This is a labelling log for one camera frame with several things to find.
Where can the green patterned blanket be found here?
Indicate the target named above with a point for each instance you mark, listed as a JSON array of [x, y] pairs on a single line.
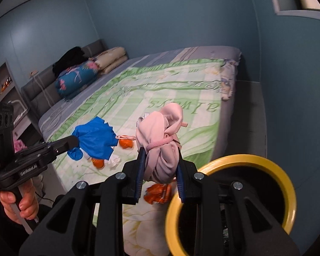
[[149, 85]]

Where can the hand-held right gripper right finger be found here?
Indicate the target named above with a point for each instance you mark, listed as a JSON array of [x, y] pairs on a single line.
[[180, 184]]

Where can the beige folded quilt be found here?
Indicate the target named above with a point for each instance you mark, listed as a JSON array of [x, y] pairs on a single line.
[[112, 58]]

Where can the blue floral folded quilt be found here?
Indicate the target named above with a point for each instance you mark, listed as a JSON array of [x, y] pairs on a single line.
[[77, 80]]

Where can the small white crumpled paper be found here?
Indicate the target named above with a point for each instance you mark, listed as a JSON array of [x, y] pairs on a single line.
[[114, 162]]

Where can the black clothing pile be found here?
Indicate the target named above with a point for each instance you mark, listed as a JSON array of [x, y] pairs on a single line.
[[69, 57]]

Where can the pink cloth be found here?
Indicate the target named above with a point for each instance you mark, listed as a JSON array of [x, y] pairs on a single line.
[[160, 149]]

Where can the blue plastic bag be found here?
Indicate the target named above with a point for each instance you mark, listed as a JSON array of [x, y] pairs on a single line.
[[96, 138]]

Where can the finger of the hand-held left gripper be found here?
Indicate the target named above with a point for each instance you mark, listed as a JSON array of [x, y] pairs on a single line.
[[64, 145]]

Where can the grey padded headboard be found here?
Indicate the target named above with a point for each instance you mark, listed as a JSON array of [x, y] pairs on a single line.
[[40, 93]]

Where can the person's left forearm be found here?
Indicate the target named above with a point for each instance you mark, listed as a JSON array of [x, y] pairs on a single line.
[[5, 236]]

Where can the person's left hand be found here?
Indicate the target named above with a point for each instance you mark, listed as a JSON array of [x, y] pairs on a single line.
[[24, 205]]

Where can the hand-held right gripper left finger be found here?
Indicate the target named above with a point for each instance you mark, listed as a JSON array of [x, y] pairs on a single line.
[[140, 176]]

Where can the white wall shelf unit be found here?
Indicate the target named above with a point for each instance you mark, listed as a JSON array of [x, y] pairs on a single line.
[[18, 112]]

